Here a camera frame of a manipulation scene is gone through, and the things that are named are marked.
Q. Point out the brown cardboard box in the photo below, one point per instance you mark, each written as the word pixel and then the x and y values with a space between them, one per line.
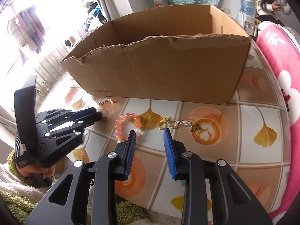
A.
pixel 189 53

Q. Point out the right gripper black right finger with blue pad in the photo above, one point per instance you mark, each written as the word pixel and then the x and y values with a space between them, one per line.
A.
pixel 231 199

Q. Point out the water dispenser with bottle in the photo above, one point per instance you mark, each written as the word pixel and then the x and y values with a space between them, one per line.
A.
pixel 246 15

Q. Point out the patterned ginkgo coffee tablecloth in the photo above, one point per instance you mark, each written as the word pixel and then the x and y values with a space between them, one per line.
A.
pixel 249 133

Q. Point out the operator left hand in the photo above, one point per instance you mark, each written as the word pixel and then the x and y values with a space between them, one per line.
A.
pixel 35 172

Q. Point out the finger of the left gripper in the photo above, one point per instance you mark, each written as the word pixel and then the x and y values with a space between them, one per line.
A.
pixel 56 117
pixel 53 145

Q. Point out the white fluffy robe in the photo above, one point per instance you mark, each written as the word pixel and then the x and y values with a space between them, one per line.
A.
pixel 21 197

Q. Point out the green fuzzy collar with button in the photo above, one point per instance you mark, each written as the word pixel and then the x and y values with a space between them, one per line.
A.
pixel 11 164

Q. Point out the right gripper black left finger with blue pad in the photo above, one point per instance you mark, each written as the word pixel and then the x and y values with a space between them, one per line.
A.
pixel 86 190

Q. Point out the woman in white sweater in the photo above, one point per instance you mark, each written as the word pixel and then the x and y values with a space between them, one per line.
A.
pixel 269 10

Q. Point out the hanging clothes by window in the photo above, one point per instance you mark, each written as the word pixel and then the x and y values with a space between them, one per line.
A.
pixel 95 17

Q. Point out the pink floral blanket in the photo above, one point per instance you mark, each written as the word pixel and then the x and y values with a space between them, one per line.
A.
pixel 283 56

